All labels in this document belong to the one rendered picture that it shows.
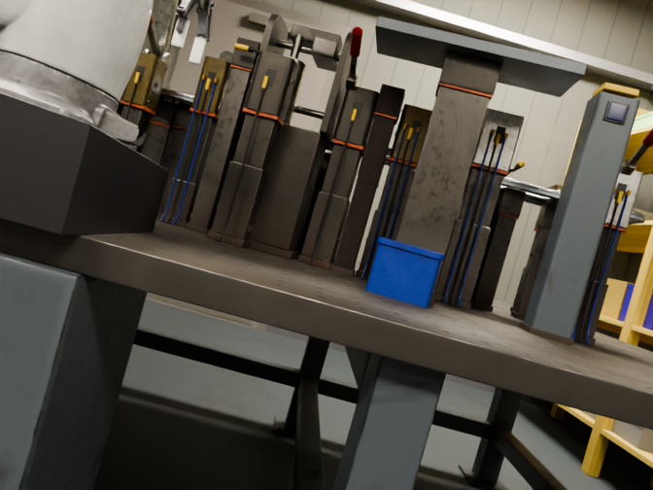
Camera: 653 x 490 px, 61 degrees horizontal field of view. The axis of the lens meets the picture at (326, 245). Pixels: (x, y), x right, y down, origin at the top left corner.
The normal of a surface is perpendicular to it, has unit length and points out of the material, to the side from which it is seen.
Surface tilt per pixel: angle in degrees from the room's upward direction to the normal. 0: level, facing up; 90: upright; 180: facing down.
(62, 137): 90
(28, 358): 90
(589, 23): 90
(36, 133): 90
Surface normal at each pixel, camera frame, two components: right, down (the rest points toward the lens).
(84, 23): 0.51, 0.20
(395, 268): -0.11, -0.01
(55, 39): 0.27, 0.19
